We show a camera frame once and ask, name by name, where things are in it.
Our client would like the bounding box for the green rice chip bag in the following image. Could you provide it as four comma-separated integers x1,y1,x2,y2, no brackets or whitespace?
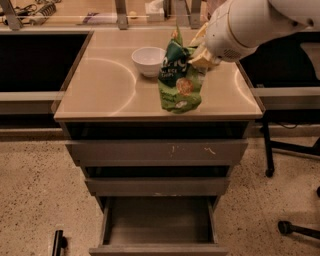
158,27,206,114

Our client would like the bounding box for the black chair base leg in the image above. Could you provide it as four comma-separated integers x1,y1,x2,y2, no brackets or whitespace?
277,221,320,239

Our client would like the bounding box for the white bowl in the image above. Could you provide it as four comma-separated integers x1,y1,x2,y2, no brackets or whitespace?
131,47,166,78

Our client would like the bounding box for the top grey drawer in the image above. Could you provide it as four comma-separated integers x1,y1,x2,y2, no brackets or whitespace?
66,139,248,167

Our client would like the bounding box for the bottom grey drawer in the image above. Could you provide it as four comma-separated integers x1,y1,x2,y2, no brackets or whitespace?
89,197,228,256

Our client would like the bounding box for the grey drawer cabinet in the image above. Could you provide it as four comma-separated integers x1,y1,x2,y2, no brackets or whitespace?
51,27,266,256

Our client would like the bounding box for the coiled black cable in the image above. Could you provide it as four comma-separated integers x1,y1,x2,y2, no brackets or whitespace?
29,2,58,26

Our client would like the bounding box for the white tissue box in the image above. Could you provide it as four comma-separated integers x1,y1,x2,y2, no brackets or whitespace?
145,0,165,22

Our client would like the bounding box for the middle grey drawer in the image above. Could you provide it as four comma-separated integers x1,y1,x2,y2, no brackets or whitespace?
85,177,229,197

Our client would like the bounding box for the black object on floor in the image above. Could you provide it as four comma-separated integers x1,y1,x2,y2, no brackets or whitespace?
52,230,68,256

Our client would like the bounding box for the grey drawer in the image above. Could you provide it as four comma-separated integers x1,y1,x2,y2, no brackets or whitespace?
89,197,228,256
85,177,229,197
66,139,248,167

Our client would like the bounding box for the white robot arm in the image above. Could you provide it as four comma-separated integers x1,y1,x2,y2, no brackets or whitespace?
189,0,320,68

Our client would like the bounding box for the black table leg with caster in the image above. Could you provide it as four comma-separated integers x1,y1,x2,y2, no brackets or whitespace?
262,118,274,178

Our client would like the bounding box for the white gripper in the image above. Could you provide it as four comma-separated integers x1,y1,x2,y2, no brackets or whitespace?
188,0,257,68

